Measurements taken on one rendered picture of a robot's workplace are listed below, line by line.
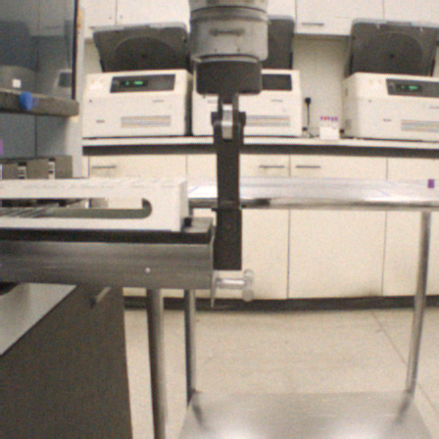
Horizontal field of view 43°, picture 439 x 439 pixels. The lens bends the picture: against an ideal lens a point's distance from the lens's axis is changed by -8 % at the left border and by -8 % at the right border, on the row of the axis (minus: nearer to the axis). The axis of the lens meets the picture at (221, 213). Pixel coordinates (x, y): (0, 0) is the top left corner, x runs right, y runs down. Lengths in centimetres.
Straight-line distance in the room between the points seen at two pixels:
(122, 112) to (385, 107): 135
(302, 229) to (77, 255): 242
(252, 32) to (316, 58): 301
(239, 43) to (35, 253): 32
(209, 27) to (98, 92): 247
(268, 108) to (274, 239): 66
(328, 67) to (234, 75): 302
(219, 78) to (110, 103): 243
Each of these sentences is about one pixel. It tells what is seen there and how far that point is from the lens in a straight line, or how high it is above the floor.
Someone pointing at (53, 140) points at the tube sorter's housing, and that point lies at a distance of 127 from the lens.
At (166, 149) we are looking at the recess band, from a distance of 304.
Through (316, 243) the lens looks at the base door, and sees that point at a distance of 303.
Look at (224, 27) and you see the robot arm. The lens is 64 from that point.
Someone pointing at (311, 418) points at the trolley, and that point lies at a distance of 137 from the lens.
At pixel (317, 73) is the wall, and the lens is 363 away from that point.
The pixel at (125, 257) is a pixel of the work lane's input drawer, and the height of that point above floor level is 79.
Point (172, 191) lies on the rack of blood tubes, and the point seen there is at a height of 86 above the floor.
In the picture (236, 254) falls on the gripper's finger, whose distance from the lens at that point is 68.
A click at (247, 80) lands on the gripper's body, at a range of 64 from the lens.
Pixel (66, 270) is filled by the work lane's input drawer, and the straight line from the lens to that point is 65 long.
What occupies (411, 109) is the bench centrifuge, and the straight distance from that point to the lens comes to 309.
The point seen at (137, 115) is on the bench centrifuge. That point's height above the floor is 102.
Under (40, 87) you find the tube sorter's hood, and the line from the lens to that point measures 106.
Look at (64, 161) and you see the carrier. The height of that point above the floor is 87.
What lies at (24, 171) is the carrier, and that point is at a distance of 99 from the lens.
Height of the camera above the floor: 92
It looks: 8 degrees down
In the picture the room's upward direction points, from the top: straight up
